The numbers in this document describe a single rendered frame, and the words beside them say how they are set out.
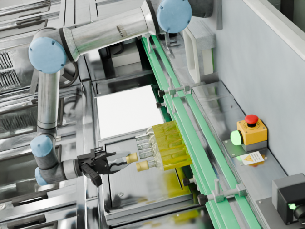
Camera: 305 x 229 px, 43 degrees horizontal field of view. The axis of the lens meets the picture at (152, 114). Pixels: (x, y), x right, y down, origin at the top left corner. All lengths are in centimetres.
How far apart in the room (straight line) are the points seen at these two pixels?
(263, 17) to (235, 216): 52
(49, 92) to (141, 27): 44
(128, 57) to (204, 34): 105
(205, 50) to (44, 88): 64
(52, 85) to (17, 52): 96
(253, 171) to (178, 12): 54
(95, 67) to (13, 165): 80
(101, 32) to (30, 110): 121
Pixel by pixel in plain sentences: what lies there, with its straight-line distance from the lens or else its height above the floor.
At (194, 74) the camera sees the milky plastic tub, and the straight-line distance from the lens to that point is 169.
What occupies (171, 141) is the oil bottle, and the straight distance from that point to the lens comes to 147.
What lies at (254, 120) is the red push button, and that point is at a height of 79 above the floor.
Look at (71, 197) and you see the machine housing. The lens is 163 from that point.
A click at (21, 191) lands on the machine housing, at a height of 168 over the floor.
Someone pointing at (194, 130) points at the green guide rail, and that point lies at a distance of 133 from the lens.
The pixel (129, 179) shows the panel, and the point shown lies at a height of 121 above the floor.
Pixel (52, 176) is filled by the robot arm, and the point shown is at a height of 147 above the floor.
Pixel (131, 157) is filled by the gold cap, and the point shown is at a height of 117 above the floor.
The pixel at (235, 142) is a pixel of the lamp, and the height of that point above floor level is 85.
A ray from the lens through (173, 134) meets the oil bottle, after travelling 151.
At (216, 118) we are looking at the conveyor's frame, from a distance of 134.
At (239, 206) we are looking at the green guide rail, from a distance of 107.
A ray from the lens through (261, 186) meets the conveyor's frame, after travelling 110.
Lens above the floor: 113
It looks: 3 degrees down
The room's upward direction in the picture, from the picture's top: 103 degrees counter-clockwise
